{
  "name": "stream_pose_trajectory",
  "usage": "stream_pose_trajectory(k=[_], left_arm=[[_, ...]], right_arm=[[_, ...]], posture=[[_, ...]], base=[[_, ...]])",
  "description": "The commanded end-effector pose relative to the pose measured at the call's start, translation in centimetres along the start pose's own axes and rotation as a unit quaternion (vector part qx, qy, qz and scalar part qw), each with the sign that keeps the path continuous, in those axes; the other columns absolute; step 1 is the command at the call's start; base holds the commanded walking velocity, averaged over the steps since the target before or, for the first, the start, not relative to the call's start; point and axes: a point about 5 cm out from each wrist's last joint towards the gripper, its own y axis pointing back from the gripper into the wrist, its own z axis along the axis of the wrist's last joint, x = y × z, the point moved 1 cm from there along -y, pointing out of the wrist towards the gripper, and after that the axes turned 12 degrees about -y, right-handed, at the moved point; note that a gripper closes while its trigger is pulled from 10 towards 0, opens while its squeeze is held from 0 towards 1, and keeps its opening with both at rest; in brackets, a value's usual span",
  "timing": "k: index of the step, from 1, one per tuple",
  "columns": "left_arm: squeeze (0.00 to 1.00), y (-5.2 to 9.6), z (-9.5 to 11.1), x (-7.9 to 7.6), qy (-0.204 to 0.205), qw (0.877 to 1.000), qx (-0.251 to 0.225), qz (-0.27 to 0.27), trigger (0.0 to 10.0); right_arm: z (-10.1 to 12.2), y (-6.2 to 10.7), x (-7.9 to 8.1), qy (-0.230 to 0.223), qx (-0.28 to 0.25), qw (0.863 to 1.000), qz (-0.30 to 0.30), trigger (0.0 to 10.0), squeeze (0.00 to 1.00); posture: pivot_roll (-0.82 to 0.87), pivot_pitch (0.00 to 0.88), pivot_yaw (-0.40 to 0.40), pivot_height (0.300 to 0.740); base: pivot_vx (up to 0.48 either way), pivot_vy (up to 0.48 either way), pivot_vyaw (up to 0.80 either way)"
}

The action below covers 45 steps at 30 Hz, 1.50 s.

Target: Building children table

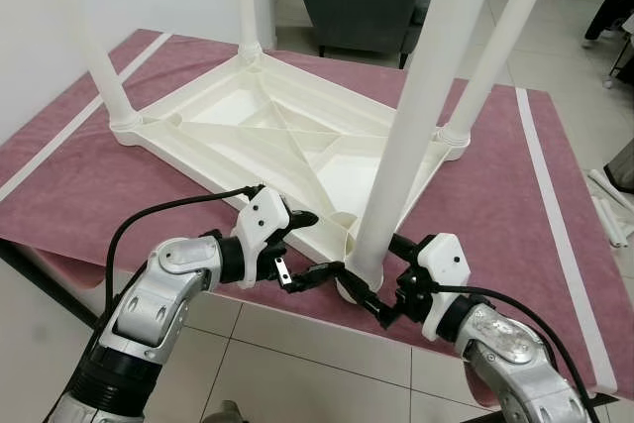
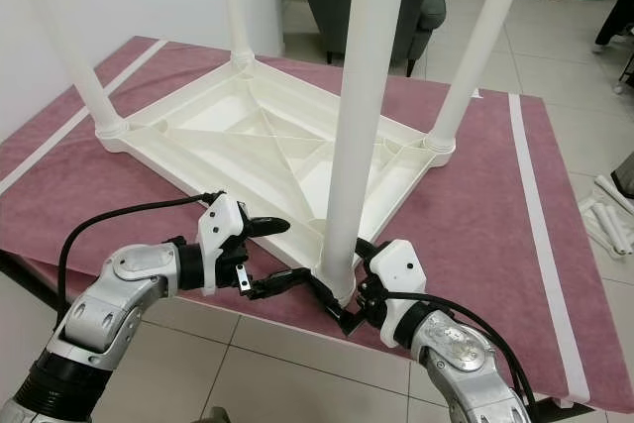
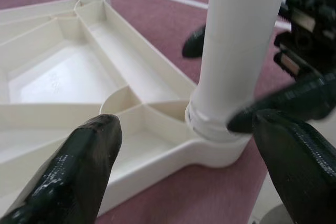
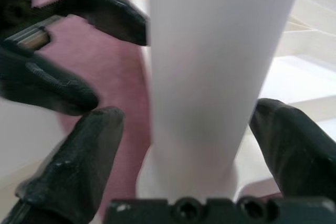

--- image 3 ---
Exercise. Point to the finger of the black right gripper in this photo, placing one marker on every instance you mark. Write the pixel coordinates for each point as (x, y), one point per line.
(194, 43)

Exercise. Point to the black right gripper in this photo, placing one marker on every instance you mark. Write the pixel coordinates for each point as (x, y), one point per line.
(309, 24)

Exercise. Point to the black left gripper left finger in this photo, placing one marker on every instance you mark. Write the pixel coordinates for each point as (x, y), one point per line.
(73, 176)

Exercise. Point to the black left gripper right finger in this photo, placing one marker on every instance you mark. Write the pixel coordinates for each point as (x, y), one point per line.
(296, 161)

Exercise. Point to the white plastic table top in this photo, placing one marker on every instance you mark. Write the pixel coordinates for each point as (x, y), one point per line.
(65, 77)

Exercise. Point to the pink table cloth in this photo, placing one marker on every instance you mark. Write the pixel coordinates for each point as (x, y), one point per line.
(157, 24)

